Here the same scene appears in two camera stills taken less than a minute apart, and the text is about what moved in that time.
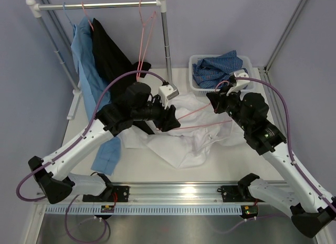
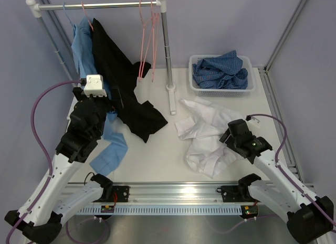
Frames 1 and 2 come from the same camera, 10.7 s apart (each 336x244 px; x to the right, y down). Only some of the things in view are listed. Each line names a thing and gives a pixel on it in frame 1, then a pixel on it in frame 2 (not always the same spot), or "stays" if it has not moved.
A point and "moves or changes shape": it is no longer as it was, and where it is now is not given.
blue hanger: [65, 13] stays
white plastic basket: [198, 89] stays
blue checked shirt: [210, 72] stays
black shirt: [112, 60] stays
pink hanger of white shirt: [200, 108] to [152, 38]
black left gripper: [167, 120] to [113, 105]
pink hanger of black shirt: [88, 18] stays
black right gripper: [219, 99] to [230, 144]
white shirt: [201, 131] moves or changes shape
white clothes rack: [37, 7] stays
